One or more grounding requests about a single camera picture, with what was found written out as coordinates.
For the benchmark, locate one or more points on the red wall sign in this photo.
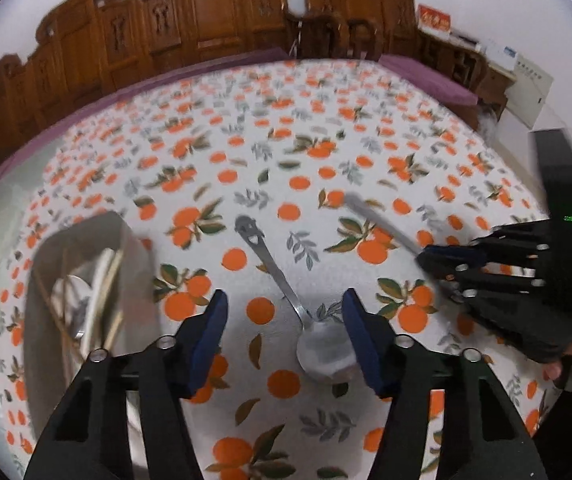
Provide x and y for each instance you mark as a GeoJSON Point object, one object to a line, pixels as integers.
{"type": "Point", "coordinates": [434, 17]}

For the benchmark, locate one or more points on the long carved wooden bench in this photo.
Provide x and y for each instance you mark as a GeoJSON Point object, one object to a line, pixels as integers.
{"type": "Point", "coordinates": [116, 35]}

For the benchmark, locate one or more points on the stainless steel container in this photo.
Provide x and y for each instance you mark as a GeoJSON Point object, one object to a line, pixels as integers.
{"type": "Point", "coordinates": [136, 260]}

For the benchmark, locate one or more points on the metal fork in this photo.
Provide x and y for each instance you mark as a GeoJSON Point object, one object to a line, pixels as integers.
{"type": "Point", "coordinates": [381, 222]}

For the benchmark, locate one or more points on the wooden chopstick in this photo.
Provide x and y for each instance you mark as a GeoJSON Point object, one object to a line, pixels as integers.
{"type": "Point", "coordinates": [58, 317]}
{"type": "Point", "coordinates": [111, 325]}

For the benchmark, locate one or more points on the long purple bench cushion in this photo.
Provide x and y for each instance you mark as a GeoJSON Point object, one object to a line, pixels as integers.
{"type": "Point", "coordinates": [131, 90]}

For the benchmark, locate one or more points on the metal spoon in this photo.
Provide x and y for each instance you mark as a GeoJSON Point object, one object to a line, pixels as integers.
{"type": "Point", "coordinates": [326, 355]}

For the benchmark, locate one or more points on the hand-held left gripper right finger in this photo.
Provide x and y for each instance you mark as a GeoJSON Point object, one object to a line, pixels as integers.
{"type": "Point", "coordinates": [362, 332]}

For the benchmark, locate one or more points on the white wall electrical panel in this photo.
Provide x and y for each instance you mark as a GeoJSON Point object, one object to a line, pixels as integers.
{"type": "Point", "coordinates": [528, 85]}

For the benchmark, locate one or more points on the orange print tablecloth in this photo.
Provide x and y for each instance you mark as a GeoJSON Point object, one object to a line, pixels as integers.
{"type": "Point", "coordinates": [276, 160]}

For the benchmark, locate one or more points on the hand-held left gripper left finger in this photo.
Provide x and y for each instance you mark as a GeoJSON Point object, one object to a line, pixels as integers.
{"type": "Point", "coordinates": [210, 332]}

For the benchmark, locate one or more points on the wooden side table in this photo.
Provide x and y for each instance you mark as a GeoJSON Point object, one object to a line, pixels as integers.
{"type": "Point", "coordinates": [466, 70]}

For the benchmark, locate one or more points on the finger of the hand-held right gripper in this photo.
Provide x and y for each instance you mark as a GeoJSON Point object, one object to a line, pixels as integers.
{"type": "Point", "coordinates": [516, 310]}
{"type": "Point", "coordinates": [453, 258]}

